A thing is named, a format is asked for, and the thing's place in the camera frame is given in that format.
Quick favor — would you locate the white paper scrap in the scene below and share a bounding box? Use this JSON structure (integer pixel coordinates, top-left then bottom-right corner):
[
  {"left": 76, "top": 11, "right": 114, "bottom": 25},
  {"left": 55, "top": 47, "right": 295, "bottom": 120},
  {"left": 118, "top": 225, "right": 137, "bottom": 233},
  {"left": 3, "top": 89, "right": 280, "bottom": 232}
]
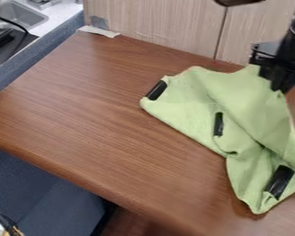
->
[{"left": 77, "top": 25, "right": 122, "bottom": 39}]

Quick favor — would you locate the toy stove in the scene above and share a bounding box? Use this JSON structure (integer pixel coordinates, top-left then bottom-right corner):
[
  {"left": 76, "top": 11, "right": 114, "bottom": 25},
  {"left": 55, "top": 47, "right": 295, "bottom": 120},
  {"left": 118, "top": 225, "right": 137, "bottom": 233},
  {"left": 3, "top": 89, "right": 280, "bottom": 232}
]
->
[{"left": 0, "top": 27, "right": 41, "bottom": 71}]

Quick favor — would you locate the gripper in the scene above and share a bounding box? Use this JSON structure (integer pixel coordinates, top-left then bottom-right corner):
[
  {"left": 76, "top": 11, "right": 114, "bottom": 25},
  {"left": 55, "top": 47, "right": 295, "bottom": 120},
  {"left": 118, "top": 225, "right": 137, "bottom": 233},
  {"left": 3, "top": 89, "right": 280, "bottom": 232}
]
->
[{"left": 247, "top": 41, "right": 295, "bottom": 95}]

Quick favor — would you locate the light wooden board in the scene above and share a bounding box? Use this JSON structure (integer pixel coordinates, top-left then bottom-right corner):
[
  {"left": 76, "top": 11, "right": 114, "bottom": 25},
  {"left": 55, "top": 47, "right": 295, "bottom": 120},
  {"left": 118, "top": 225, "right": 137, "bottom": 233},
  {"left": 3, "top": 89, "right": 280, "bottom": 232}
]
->
[
  {"left": 82, "top": 0, "right": 230, "bottom": 59},
  {"left": 214, "top": 0, "right": 295, "bottom": 66}
]

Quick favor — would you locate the toy sink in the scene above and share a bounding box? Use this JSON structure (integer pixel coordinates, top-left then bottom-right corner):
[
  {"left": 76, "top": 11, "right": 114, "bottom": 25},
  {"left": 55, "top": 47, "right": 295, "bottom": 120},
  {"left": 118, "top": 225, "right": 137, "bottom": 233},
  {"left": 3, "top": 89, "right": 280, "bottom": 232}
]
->
[{"left": 0, "top": 0, "right": 51, "bottom": 30}]

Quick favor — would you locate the green cloth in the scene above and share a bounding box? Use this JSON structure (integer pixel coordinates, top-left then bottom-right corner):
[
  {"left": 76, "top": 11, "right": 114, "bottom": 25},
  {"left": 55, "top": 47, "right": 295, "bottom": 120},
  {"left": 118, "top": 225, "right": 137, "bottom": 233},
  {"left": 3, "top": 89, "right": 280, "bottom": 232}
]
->
[{"left": 138, "top": 64, "right": 295, "bottom": 216}]

